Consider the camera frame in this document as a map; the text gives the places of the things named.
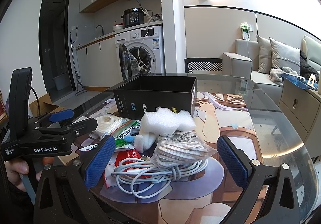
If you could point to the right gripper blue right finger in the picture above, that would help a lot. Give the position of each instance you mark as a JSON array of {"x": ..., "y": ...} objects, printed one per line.
[{"x": 236, "y": 161}]

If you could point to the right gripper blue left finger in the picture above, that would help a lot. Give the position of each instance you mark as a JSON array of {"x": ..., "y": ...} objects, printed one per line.
[{"x": 96, "y": 160}]

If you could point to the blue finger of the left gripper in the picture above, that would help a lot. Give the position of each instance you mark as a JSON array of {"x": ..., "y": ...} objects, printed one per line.
[
  {"x": 80, "y": 128},
  {"x": 61, "y": 116}
]

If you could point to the bagged white shoelaces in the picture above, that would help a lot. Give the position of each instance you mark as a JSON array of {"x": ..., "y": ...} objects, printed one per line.
[{"x": 107, "y": 124}]

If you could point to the white plush toy blue foot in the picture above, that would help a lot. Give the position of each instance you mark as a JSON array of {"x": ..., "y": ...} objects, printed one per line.
[{"x": 129, "y": 139}]

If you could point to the green medicine sachet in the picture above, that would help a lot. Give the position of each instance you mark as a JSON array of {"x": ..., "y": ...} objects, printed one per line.
[{"x": 131, "y": 128}]

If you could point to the bagged striped shoelaces adidas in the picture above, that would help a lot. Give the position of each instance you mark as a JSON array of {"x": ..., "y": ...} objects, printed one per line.
[{"x": 179, "y": 149}]

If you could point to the person left hand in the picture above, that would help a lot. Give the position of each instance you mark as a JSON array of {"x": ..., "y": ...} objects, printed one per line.
[{"x": 18, "y": 167}]

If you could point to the brown cardboard box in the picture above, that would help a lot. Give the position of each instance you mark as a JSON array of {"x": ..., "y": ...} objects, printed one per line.
[{"x": 44, "y": 105}]

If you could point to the floor mop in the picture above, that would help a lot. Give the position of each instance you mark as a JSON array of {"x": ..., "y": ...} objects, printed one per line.
[{"x": 79, "y": 86}]

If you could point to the anime printed desk mat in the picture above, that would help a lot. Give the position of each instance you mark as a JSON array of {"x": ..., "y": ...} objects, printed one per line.
[{"x": 203, "y": 198}]

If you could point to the black cardboard box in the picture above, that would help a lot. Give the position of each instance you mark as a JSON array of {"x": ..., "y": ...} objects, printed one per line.
[{"x": 146, "y": 93}]

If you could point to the beige side cabinet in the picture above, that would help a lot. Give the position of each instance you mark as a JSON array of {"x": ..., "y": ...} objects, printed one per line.
[{"x": 301, "y": 105}]

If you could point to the white front-load washing machine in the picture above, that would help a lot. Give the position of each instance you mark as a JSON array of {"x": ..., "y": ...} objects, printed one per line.
[{"x": 140, "y": 51}]

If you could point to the kitchen faucet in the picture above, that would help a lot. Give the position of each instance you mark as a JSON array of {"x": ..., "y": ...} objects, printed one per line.
[{"x": 99, "y": 31}]

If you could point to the grey fluffy blanket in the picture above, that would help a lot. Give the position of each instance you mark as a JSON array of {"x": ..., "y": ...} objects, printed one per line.
[{"x": 275, "y": 74}]

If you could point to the white bowl on counter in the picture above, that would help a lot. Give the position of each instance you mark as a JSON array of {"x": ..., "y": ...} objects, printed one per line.
[{"x": 118, "y": 27}]

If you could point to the beige sofa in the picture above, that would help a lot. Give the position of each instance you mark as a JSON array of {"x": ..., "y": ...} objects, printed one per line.
[{"x": 253, "y": 60}]

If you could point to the black patterned chair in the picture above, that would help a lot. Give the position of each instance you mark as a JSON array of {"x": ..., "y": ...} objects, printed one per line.
[{"x": 196, "y": 65}]

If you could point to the black jacket on sofa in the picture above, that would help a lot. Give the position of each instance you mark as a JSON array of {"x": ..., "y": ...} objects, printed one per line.
[{"x": 305, "y": 69}]

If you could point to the grey throw pillow front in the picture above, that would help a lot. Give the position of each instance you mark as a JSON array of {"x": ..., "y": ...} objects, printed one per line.
[{"x": 284, "y": 55}]

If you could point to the black pressure cooker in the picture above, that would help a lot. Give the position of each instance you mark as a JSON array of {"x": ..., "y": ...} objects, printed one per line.
[{"x": 133, "y": 16}]

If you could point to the beige throw pillow back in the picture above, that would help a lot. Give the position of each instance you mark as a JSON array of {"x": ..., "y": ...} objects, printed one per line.
[{"x": 265, "y": 58}]

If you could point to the wall tissue holder green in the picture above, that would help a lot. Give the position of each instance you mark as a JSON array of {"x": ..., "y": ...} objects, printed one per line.
[{"x": 246, "y": 29}]

